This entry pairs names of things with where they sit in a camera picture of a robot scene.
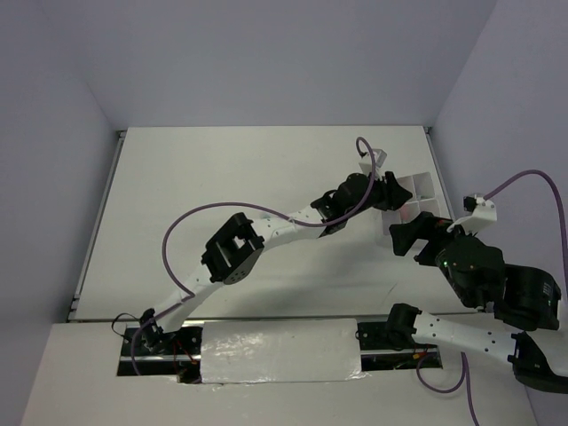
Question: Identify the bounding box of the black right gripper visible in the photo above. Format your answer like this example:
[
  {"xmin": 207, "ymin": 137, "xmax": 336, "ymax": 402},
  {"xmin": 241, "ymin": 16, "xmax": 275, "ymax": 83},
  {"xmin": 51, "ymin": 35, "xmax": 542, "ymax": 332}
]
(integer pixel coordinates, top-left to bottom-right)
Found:
[{"xmin": 385, "ymin": 208, "xmax": 479, "ymax": 305}]

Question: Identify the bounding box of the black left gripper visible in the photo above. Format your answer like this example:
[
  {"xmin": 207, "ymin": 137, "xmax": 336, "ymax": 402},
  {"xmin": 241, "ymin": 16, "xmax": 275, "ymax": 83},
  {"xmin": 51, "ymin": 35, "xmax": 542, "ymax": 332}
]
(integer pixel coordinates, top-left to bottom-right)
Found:
[{"xmin": 345, "ymin": 170, "xmax": 413, "ymax": 219}]

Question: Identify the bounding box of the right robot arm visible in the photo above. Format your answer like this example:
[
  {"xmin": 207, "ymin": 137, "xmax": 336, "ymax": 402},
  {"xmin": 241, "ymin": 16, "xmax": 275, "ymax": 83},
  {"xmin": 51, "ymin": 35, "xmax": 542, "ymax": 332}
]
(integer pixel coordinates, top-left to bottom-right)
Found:
[{"xmin": 385, "ymin": 212, "xmax": 567, "ymax": 394}]

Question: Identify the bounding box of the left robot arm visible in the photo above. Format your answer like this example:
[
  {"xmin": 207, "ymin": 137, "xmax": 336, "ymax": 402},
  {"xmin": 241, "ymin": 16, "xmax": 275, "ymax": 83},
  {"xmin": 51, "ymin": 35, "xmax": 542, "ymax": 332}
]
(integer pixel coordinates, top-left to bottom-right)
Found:
[{"xmin": 131, "ymin": 171, "xmax": 413, "ymax": 354}]

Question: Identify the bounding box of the white compartment organizer tray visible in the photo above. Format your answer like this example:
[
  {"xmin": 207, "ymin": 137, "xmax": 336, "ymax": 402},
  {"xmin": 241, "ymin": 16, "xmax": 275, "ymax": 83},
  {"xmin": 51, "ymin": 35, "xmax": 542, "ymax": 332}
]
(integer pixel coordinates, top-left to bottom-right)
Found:
[{"xmin": 381, "ymin": 172, "xmax": 441, "ymax": 237}]

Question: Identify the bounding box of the silver foil panel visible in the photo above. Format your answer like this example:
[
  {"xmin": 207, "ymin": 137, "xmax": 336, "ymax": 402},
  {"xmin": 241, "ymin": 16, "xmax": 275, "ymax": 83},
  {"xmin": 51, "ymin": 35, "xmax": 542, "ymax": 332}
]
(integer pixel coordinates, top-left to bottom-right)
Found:
[{"xmin": 201, "ymin": 319, "xmax": 365, "ymax": 384}]

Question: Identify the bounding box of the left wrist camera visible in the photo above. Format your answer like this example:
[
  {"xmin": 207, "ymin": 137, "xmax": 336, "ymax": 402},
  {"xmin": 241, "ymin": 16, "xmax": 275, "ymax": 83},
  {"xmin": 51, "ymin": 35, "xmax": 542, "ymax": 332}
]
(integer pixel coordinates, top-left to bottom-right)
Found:
[{"xmin": 359, "ymin": 149, "xmax": 387, "ymax": 180}]

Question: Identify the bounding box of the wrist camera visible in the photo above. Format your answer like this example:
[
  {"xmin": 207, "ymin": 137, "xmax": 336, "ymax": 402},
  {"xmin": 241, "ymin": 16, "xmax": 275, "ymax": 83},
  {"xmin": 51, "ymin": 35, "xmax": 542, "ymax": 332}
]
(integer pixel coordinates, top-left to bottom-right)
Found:
[
  {"xmin": 447, "ymin": 193, "xmax": 497, "ymax": 235},
  {"xmin": 359, "ymin": 149, "xmax": 387, "ymax": 180}
]

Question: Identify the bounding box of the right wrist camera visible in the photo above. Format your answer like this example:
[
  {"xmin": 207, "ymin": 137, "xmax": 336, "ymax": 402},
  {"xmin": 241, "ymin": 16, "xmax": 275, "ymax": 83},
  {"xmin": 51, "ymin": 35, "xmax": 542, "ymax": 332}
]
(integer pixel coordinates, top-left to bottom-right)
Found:
[{"xmin": 447, "ymin": 193, "xmax": 497, "ymax": 235}]

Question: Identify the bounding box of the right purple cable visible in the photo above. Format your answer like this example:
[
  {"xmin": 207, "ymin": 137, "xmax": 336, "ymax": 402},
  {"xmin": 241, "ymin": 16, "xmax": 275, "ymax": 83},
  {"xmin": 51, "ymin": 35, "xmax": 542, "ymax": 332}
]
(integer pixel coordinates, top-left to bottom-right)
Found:
[{"xmin": 416, "ymin": 170, "xmax": 564, "ymax": 426}]

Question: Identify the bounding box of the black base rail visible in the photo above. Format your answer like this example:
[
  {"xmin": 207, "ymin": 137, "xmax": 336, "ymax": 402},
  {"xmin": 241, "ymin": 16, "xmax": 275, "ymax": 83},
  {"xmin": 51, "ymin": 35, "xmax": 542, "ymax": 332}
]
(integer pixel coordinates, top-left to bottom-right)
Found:
[{"xmin": 115, "ymin": 321, "xmax": 443, "ymax": 384}]

